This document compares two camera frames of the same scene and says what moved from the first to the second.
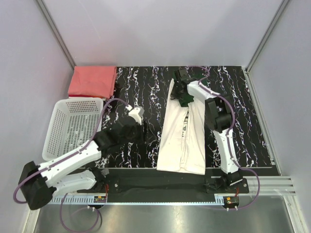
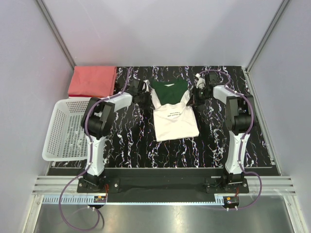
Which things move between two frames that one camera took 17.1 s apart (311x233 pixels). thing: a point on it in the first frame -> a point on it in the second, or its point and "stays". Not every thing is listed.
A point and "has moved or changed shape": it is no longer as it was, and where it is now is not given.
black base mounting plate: x=148 y=181 stays
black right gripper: x=174 y=96 -> x=194 y=101
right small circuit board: x=233 y=200 stays
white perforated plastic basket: x=74 y=122 stays
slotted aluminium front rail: x=269 y=186 stays
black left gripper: x=145 y=136 -> x=149 y=105
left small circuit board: x=99 y=199 stays
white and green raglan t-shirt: x=182 y=144 has moved or changed shape
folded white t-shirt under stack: x=99 y=98 stays
